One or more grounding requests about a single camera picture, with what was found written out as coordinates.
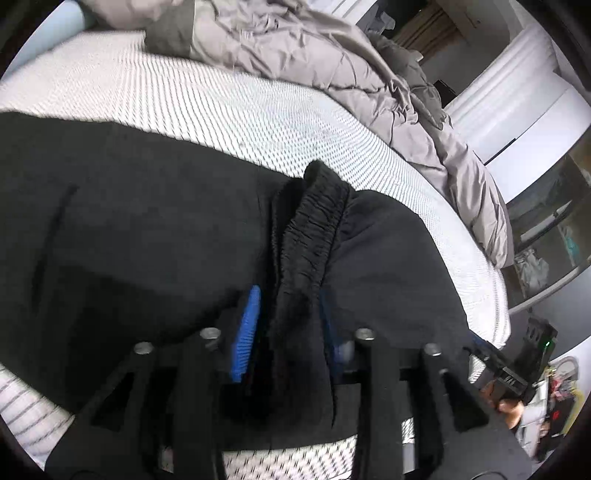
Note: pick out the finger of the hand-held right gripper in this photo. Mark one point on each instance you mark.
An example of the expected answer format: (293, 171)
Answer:
(480, 348)

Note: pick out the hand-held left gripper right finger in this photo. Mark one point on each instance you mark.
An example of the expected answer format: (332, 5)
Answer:
(341, 350)

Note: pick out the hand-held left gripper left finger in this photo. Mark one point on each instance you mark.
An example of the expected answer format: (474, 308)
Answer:
(247, 332)

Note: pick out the black pants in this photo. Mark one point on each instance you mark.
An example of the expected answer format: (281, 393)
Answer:
(138, 230)

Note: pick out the person's right hand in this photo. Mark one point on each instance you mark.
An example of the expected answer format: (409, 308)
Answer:
(510, 408)

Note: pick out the colourful clutter heap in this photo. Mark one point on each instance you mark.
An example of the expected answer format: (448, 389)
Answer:
(558, 397)

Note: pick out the glass shelf cabinet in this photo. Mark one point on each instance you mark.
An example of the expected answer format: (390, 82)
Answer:
(545, 217)

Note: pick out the white wardrobe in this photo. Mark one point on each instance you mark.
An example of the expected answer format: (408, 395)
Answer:
(535, 143)

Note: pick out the white patterned bed mattress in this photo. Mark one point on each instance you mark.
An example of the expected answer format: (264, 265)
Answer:
(231, 110)

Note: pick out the grey duvet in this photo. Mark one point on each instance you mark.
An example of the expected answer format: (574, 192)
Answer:
(300, 46)

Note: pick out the olive curtain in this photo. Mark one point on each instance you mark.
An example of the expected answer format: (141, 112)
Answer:
(425, 23)

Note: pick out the light blue pillow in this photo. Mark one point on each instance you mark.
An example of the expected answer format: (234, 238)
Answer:
(60, 23)

